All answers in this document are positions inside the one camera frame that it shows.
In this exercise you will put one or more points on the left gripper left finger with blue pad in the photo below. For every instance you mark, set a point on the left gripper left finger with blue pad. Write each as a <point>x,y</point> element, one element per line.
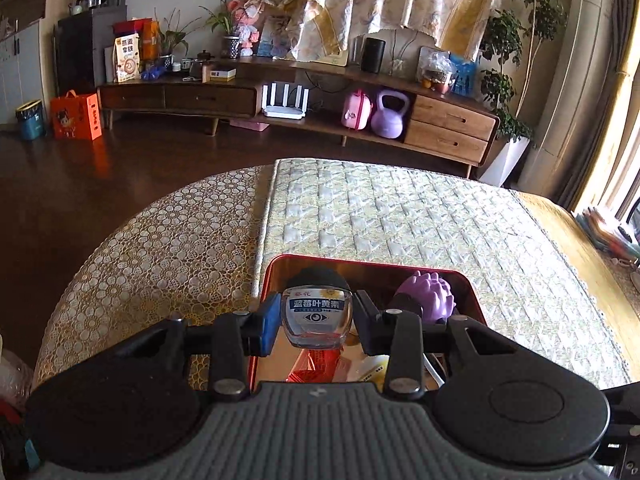
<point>239,339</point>

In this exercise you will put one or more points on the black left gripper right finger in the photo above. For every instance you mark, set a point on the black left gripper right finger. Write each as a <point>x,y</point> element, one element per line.
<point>397,334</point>

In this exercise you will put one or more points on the white yellow cylinder bottle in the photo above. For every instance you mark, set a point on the white yellow cylinder bottle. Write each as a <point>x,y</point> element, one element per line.
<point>369,369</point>

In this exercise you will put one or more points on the purple spiky toy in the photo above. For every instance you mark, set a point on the purple spiky toy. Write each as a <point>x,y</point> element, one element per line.
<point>431,293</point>

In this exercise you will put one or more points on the red snack packet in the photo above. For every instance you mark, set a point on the red snack packet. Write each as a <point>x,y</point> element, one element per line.
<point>316,366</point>

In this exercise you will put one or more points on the clear small glass jar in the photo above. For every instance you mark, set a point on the clear small glass jar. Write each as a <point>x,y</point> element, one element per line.
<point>316,309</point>

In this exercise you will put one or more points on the white framed sunglasses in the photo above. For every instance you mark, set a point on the white framed sunglasses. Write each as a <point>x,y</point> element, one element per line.
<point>434,368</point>

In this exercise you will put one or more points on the red metal tin box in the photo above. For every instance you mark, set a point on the red metal tin box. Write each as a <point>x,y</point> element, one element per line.
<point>380,280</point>

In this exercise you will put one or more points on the lace tablecloth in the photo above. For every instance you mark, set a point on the lace tablecloth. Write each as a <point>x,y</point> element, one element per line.
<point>191,253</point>

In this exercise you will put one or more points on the cream quilted table mat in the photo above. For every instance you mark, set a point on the cream quilted table mat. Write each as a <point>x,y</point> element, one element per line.
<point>537,278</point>

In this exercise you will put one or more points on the purple kettlebell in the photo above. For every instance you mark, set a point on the purple kettlebell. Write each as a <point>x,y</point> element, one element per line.
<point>388,123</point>

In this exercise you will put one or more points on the stack of folders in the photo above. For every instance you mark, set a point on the stack of folders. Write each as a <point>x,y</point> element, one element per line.
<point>617,238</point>

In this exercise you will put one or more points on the wooden tv cabinet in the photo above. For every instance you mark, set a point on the wooden tv cabinet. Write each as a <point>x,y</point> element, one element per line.
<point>441,125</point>

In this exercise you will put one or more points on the white wifi router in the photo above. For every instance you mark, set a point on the white wifi router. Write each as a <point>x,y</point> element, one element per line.
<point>284,101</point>

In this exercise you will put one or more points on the blue picture card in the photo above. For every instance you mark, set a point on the blue picture card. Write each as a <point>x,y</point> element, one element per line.
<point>464,76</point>

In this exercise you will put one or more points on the bag of fruit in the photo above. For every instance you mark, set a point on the bag of fruit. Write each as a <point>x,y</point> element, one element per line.
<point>435,71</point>

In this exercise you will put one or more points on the orange gift bag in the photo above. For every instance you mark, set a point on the orange gift bag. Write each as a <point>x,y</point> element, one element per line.
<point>76,116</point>

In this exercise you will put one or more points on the black smart speaker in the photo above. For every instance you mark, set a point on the black smart speaker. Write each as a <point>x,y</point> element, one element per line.
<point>372,55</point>

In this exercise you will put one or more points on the small potted plant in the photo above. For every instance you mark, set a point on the small potted plant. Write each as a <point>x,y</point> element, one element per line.
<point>222,19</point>

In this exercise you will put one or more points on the white standing air conditioner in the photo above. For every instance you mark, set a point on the white standing air conditioner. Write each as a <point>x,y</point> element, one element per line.
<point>570,111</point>

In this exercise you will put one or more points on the teal bin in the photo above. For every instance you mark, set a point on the teal bin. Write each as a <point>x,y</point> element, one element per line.
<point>30,119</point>

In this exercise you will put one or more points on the snack bag cereal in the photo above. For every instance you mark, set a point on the snack bag cereal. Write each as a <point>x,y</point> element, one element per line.
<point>126,58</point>

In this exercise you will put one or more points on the tall potted plant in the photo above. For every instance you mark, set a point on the tall potted plant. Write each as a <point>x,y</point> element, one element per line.
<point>513,36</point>

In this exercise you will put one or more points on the black cabinet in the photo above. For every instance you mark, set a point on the black cabinet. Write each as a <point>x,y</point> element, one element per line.
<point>80,41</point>

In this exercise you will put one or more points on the floral cloth cover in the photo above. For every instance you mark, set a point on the floral cloth cover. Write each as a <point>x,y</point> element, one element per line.
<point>321,28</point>

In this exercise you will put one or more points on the yellow curtain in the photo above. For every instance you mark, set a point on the yellow curtain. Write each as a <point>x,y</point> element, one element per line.
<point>596,167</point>

